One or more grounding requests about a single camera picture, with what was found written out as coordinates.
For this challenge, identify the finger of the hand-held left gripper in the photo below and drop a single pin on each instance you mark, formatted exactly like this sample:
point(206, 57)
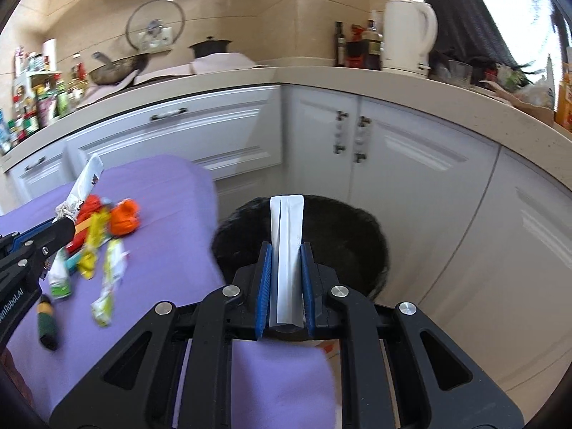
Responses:
point(27, 264)
point(56, 231)

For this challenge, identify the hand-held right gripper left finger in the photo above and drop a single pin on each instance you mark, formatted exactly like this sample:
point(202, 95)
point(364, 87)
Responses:
point(263, 288)

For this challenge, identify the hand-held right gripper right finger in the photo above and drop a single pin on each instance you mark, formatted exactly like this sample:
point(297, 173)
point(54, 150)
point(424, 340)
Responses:
point(308, 288)

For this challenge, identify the red striped wrapper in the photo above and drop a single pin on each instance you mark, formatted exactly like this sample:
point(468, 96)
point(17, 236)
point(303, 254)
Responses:
point(78, 233)

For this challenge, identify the dark green thread spool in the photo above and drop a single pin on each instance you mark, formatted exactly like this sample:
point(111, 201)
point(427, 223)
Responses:
point(47, 324)

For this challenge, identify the short green white wrapper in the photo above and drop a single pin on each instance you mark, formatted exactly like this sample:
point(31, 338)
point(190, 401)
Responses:
point(60, 282)

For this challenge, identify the yellow wrapper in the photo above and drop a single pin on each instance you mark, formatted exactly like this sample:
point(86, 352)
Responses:
point(94, 232)

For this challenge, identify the white paper packet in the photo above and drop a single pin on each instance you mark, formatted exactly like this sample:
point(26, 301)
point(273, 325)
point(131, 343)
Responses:
point(286, 254)

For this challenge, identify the black trash bin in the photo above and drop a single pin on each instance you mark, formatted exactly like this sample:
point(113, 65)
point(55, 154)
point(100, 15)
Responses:
point(348, 241)

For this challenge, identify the long white yellow-green wrapper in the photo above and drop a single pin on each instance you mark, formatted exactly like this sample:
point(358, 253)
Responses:
point(109, 277)

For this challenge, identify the person's left forearm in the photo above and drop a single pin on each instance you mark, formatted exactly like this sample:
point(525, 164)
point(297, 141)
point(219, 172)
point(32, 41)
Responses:
point(10, 375)

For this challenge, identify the small white drawer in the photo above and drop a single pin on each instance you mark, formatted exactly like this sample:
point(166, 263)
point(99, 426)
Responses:
point(40, 178)

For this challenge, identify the purple tablecloth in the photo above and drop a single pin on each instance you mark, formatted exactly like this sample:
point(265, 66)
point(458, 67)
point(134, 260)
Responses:
point(170, 214)

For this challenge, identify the cluster of condiment bottles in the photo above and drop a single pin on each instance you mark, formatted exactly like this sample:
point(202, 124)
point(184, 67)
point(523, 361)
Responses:
point(40, 102)

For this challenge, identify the narrow white cabinet door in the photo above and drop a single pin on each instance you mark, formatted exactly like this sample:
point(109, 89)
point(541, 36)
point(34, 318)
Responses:
point(313, 156)

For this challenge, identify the broad white cabinet door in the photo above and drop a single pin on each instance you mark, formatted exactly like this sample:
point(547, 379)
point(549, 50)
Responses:
point(424, 196)

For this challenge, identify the wide white drawer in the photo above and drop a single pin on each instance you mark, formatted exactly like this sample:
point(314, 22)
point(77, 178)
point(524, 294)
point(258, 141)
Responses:
point(187, 138)

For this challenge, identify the metal wok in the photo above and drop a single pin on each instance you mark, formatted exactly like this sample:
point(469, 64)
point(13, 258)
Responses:
point(116, 71)

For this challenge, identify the white paper roll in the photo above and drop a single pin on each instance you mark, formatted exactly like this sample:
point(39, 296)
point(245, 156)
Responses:
point(49, 53)

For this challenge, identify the plain white cabinet door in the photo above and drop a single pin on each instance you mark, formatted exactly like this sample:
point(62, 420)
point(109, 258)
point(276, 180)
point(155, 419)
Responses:
point(505, 277)

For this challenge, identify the pale cloth on stove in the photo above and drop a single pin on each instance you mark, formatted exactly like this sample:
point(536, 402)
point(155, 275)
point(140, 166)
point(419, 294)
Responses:
point(214, 65)

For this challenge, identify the glass pot lid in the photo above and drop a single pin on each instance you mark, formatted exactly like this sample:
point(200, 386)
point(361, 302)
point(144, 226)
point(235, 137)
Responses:
point(154, 15)

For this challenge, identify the black pot with lid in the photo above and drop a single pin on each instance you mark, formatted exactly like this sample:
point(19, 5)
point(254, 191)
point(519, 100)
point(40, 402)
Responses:
point(210, 48)

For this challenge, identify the red label sauce bottle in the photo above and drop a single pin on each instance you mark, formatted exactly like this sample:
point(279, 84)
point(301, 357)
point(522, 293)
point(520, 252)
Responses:
point(357, 51)

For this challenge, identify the slim dark glass bottle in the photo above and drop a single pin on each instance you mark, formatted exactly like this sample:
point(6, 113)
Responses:
point(340, 47)

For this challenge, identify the dark sauce bottle clear cap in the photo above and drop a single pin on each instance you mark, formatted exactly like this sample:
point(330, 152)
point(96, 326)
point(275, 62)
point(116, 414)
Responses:
point(373, 44)

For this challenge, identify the clear glass tumbler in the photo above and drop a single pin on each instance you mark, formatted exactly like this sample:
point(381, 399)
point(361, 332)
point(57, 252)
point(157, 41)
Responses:
point(459, 72)

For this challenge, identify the white electric kettle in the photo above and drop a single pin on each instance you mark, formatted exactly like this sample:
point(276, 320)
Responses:
point(409, 35)

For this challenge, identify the crumpled clear plastic bag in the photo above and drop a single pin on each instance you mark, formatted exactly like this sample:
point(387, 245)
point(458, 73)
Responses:
point(527, 87)

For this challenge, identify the dark curtain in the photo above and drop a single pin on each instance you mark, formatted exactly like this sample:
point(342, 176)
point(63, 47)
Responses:
point(464, 13)

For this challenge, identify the orange carton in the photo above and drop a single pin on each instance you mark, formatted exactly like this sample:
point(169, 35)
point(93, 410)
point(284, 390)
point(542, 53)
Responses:
point(564, 98)

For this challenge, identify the window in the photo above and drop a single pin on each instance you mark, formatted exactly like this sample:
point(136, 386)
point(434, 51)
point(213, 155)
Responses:
point(523, 13)

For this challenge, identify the white wall socket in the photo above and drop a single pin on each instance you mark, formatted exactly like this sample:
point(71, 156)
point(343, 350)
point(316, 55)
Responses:
point(156, 38)

